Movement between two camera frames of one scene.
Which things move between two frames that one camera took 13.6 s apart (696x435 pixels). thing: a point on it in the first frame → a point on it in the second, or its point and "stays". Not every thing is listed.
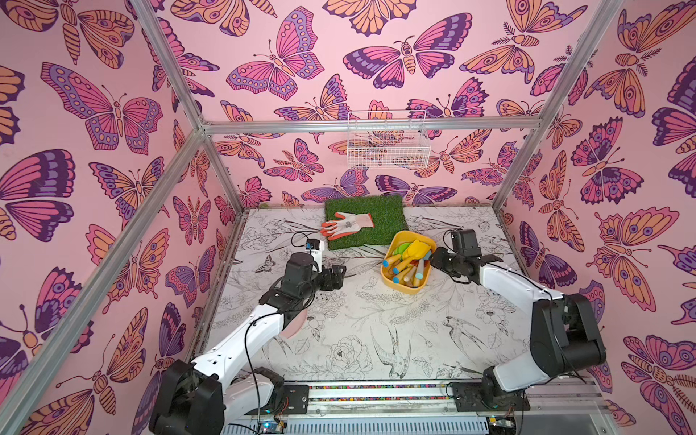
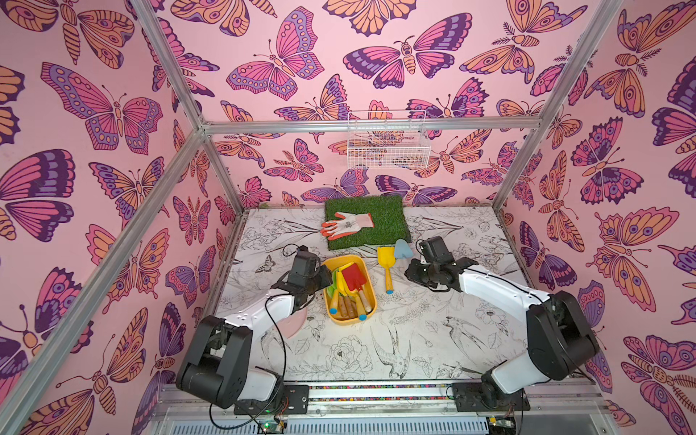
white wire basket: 388,140 stays
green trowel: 401,249 → 333,294
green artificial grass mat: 389,215 stays
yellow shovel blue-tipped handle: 417,250 → 386,258
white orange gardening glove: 348,224 stays
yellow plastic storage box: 406,265 → 333,263
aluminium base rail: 414,408 stays
